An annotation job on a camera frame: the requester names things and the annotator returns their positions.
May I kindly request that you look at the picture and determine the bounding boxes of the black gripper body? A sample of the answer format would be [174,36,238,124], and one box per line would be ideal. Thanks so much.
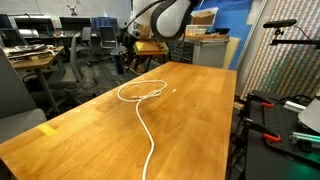
[128,53,152,69]

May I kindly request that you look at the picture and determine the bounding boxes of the white braided rope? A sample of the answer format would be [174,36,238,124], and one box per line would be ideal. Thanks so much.
[117,79,169,180]

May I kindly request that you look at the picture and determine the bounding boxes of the blue bin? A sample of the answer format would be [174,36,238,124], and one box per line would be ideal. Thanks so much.
[111,49,129,75]

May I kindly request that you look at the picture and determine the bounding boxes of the black mesh office chair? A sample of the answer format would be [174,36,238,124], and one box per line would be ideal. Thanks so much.
[98,25,128,64]

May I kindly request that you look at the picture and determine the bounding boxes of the grey fabric office chair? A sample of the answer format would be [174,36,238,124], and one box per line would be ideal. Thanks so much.
[46,31,98,99]

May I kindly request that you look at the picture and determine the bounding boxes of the white plastic tub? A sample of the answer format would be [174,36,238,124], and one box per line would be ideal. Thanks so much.
[184,23,215,36]

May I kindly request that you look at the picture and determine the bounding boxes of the grey drawer cabinet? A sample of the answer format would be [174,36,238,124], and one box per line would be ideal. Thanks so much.
[166,37,231,70]

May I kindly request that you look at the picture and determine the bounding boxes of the black monitor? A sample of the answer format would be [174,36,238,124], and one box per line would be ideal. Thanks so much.
[59,16,92,33]
[13,16,56,34]

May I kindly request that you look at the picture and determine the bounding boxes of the open cardboard box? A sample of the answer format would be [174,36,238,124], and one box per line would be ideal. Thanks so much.
[190,9,218,26]

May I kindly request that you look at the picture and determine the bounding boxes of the small drone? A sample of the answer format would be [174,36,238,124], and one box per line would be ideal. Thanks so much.
[65,4,80,16]

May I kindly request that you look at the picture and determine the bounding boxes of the black bowl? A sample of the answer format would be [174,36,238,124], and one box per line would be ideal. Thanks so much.
[214,27,232,36]

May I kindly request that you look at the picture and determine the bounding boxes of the yellow foam board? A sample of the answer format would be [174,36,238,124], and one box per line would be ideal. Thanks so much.
[221,36,242,71]

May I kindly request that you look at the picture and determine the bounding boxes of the wooden office desk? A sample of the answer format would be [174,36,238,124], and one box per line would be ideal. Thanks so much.
[3,44,67,115]

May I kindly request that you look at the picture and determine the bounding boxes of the yellow tape patch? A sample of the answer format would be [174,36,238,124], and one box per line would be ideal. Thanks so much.
[36,123,59,137]

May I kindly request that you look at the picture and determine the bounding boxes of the large grey office chair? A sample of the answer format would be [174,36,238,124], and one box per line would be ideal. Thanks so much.
[0,48,48,144]

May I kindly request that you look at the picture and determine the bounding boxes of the colourful patterned panel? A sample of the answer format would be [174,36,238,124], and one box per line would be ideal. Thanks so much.
[239,0,320,101]

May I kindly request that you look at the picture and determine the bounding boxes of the short silver aluminium extrusion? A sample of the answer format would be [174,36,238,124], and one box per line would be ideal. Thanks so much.
[283,100,308,114]

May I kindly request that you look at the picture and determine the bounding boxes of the white machine with green light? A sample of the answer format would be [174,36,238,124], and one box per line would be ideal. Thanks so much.
[244,89,320,180]

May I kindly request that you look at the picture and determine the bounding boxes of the long silver aluminium extrusion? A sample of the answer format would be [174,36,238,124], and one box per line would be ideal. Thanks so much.
[291,131,320,146]

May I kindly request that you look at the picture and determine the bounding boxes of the yellow wrist camera box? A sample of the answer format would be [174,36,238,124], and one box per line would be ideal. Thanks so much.
[133,40,170,56]

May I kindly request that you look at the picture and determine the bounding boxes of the orange handled black clamp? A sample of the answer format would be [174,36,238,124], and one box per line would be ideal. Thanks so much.
[247,93,276,110]
[242,116,282,144]

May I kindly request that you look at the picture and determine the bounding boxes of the black stereo camera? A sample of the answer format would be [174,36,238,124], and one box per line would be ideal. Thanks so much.
[262,18,298,30]

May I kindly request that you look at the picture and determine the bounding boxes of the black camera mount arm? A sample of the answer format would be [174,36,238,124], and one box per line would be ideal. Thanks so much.
[269,27,320,50]

